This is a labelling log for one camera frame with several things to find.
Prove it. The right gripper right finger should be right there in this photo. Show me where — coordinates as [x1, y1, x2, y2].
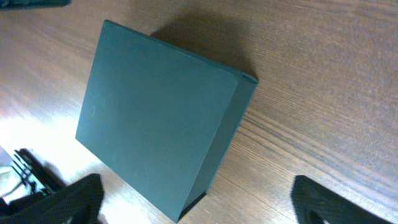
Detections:
[290, 175, 390, 224]

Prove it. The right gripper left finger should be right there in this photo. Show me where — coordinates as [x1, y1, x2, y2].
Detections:
[1, 174, 104, 224]

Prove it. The black box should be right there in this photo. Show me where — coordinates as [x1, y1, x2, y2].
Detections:
[75, 20, 258, 222]

